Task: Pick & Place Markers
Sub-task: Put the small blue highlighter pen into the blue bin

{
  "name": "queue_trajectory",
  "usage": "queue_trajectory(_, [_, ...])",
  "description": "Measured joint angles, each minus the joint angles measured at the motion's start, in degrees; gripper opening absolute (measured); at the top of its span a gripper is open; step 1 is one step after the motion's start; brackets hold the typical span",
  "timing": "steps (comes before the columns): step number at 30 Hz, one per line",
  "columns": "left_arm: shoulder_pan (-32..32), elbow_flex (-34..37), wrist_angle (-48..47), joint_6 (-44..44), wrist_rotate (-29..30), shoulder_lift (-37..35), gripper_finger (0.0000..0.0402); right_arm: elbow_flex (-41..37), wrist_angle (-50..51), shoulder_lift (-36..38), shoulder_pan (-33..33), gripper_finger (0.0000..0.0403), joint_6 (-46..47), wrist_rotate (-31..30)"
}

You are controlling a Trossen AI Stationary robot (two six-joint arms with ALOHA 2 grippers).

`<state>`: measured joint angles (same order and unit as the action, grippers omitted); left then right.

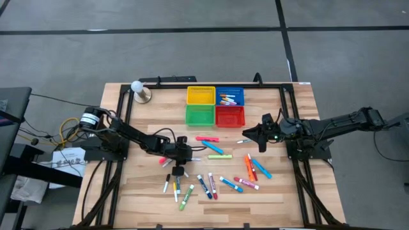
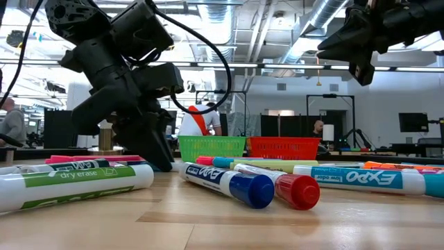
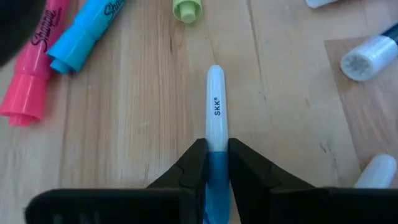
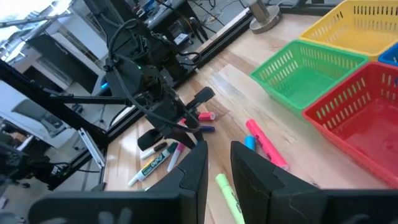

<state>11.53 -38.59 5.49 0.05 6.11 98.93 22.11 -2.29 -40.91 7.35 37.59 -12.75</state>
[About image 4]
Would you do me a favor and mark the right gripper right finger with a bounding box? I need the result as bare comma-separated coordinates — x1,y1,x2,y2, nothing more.
230,140,326,224

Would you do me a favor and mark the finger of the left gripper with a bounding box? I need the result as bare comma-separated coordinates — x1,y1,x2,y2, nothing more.
170,127,197,150
187,110,204,142

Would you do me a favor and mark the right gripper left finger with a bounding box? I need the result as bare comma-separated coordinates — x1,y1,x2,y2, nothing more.
148,140,210,224

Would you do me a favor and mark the thin pink marker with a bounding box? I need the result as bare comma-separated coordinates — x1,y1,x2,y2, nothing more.
167,142,187,173

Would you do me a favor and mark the thin black marker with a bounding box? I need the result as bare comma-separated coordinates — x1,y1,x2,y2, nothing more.
139,141,169,161

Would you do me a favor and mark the pink highlighter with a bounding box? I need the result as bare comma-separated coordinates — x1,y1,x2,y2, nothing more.
245,119,290,172
197,111,216,123

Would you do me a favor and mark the light green highlighter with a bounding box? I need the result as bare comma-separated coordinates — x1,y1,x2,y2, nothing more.
215,173,247,224

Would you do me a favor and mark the dark green Expo marker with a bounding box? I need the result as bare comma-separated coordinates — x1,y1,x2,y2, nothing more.
127,142,179,188

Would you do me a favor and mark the blue highlighter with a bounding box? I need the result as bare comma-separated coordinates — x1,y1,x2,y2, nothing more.
243,134,257,152

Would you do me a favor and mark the green plastic basket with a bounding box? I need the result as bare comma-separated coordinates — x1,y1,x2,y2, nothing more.
249,39,371,118

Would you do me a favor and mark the red plastic basket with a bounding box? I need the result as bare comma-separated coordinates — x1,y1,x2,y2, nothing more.
301,61,398,189

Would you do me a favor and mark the white bulb lamp brass base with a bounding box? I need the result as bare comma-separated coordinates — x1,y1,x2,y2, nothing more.
248,0,282,35

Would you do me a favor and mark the yellow plastic basket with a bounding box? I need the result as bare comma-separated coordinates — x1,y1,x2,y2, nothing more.
299,0,398,62

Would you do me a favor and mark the blue plastic basket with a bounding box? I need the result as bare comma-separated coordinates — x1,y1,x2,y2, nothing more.
377,43,398,68

